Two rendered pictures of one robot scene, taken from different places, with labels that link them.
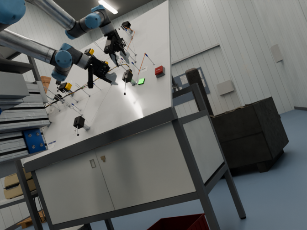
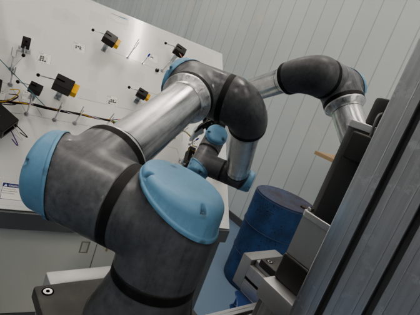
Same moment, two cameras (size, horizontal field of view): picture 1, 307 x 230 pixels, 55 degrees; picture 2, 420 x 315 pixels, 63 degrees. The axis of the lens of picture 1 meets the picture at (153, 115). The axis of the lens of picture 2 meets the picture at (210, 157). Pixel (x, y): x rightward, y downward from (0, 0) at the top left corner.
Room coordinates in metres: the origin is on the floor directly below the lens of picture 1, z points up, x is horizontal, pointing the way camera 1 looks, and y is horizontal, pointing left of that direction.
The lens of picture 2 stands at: (0.90, 1.31, 1.52)
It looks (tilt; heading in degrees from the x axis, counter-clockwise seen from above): 13 degrees down; 302
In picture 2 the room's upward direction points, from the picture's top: 20 degrees clockwise
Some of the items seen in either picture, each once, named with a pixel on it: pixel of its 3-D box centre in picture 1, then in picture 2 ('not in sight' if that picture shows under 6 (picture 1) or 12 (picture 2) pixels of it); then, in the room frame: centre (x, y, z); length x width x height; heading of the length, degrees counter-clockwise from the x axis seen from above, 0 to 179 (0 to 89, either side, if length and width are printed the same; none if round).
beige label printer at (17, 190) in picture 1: (26, 179); not in sight; (2.31, 1.09, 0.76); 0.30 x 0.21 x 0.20; 158
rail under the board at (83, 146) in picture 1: (90, 143); (104, 224); (1.82, 0.42, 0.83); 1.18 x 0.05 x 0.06; 64
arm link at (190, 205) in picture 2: not in sight; (167, 221); (1.14, 0.97, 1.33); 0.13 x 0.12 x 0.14; 22
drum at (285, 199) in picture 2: not in sight; (269, 240); (1.75, -1.36, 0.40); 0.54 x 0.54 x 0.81
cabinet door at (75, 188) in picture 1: (72, 188); (14, 269); (1.96, 0.66, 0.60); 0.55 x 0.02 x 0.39; 64
